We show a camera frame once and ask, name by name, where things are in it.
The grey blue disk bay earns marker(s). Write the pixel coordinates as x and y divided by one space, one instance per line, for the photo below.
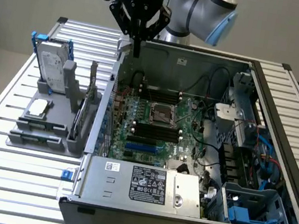
265 202

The green motherboard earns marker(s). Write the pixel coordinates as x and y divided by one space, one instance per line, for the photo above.
190 123

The grey parts rack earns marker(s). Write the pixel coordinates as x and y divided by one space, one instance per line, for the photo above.
59 112

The silver CPU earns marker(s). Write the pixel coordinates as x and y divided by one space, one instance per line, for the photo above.
39 106

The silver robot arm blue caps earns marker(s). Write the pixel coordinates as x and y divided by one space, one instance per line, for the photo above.
209 14

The black RAM slots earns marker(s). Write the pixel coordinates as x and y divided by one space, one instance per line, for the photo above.
160 92
157 132

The CPU socket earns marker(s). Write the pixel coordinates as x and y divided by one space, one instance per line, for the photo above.
163 114

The graphics card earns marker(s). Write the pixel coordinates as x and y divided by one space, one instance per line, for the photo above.
92 86

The silver chipset heatsink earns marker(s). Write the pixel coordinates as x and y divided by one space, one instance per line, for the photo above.
176 166

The black finned heatsink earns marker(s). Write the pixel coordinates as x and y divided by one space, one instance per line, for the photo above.
230 160

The metal drive cage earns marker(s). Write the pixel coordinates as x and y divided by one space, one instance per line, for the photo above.
239 114

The hard disk in blue bracket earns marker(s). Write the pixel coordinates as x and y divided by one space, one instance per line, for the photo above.
50 66

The RAM stick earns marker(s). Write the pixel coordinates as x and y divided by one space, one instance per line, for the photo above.
36 137

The blue case latch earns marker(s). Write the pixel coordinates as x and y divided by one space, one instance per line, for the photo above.
66 175

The silver power supply box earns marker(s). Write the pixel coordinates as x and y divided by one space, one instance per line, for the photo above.
122 184

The black and blue expansion slots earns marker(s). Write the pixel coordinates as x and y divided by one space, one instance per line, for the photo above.
141 144

